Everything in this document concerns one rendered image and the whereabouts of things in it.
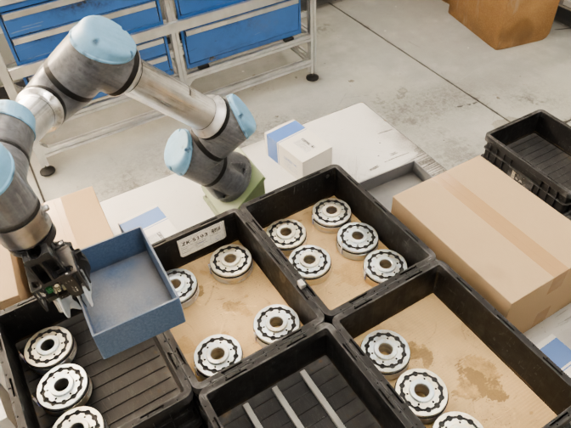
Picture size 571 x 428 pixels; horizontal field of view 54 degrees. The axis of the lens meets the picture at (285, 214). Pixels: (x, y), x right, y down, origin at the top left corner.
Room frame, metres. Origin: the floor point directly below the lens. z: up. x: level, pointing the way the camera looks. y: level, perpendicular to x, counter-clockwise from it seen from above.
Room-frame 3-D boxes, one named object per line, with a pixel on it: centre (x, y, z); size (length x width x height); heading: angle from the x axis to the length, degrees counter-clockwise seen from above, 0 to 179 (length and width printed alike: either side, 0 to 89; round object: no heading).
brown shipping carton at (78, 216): (1.02, 0.57, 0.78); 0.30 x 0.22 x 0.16; 26
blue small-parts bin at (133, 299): (0.63, 0.30, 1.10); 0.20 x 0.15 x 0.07; 27
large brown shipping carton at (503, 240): (0.93, -0.50, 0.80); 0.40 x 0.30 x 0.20; 28
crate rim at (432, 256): (0.90, -0.11, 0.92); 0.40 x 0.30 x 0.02; 29
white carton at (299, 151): (1.44, -0.05, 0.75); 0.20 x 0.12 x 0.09; 35
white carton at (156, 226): (1.07, 0.37, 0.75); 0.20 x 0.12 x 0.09; 33
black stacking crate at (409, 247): (0.90, -0.11, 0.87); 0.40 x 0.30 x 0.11; 29
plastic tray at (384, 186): (1.20, -0.34, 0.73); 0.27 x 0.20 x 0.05; 115
